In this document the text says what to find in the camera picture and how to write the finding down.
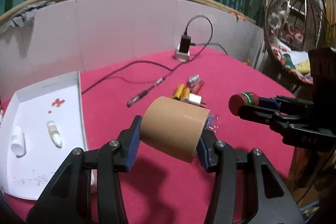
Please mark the red table cloth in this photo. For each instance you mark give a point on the red table cloth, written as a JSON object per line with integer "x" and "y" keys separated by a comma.
{"x": 167, "y": 184}

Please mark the round rattan chair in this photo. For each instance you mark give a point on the round rattan chair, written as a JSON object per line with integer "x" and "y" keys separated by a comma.
{"x": 292, "y": 28}

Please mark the grey rag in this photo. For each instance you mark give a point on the grey rag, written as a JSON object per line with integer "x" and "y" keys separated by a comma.
{"x": 26, "y": 15}

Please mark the black adapter in white dock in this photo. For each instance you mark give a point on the black adapter in white dock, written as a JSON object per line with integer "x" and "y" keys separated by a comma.
{"x": 182, "y": 52}

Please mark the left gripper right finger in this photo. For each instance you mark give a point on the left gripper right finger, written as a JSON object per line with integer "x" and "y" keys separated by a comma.
{"x": 266, "y": 198}

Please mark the yellowish dropper bottle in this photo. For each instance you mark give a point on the yellowish dropper bottle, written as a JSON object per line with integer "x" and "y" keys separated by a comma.
{"x": 54, "y": 134}

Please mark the red lighter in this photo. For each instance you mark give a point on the red lighter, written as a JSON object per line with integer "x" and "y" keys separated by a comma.
{"x": 195, "y": 83}

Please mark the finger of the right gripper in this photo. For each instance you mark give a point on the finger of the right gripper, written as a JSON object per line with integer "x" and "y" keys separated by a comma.
{"x": 302, "y": 131}
{"x": 281, "y": 102}

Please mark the yellow lighter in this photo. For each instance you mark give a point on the yellow lighter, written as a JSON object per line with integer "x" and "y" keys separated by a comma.
{"x": 185, "y": 95}
{"x": 178, "y": 92}

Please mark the black pen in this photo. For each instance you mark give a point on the black pen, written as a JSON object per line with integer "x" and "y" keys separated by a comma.
{"x": 140, "y": 95}

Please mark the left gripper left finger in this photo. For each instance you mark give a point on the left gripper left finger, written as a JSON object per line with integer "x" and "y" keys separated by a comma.
{"x": 66, "y": 198}

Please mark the white cardboard tray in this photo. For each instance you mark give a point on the white cardboard tray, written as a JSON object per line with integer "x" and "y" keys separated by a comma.
{"x": 57, "y": 99}

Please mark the white pill bottle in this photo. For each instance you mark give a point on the white pill bottle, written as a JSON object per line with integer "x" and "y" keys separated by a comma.
{"x": 18, "y": 144}

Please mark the white partition board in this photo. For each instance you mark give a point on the white partition board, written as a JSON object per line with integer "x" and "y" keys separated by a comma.
{"x": 83, "y": 35}

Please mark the blue binder clip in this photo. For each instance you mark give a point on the blue binder clip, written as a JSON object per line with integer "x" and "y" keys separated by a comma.
{"x": 212, "y": 123}

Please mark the red cap small bottle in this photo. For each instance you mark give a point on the red cap small bottle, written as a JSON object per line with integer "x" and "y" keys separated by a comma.
{"x": 238, "y": 100}

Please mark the brown tape roll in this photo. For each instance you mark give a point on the brown tape roll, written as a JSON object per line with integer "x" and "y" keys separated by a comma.
{"x": 173, "y": 127}

